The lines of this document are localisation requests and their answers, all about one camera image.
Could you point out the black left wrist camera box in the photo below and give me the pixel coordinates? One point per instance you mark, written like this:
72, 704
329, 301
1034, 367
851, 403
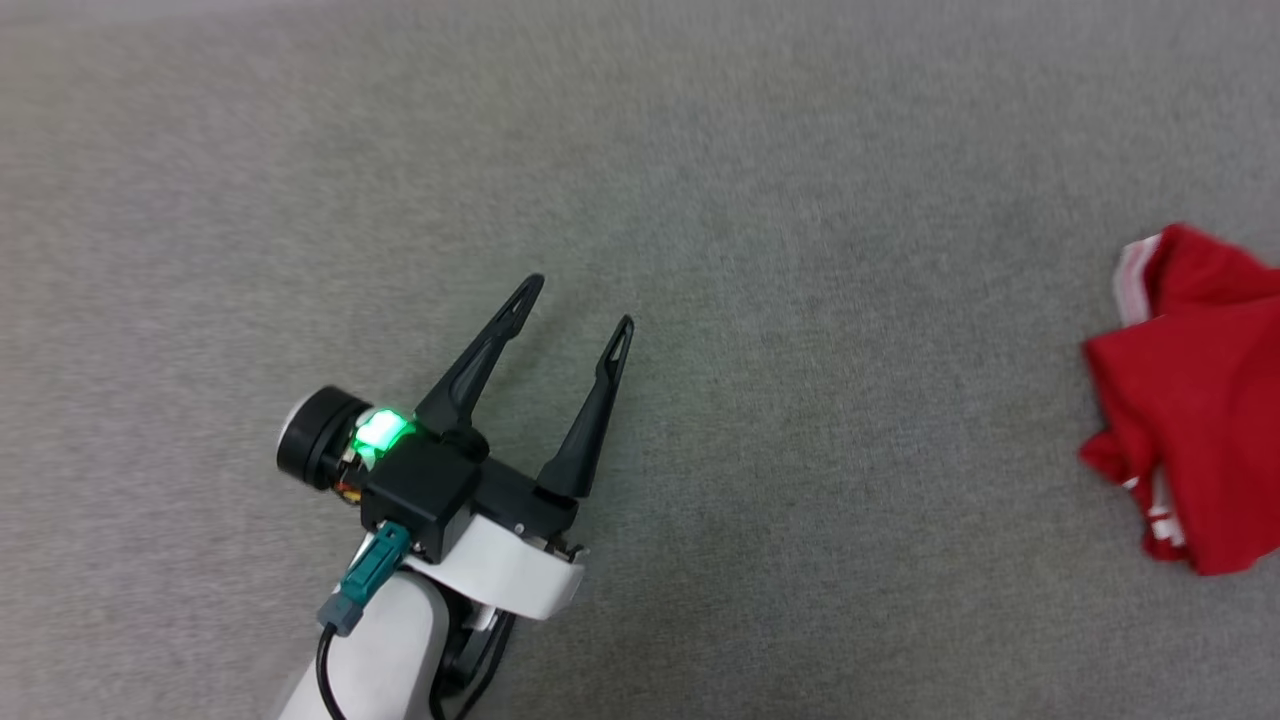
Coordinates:
420, 490

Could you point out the teal left camera connector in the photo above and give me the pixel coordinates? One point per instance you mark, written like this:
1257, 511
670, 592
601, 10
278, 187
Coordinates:
365, 580

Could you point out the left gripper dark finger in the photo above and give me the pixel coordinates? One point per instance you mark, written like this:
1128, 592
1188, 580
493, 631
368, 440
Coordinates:
590, 420
480, 370

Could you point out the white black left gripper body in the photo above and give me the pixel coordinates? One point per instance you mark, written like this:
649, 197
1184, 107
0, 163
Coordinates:
515, 570

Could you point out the red and white garment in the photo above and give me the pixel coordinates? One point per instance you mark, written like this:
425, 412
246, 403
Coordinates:
1200, 400

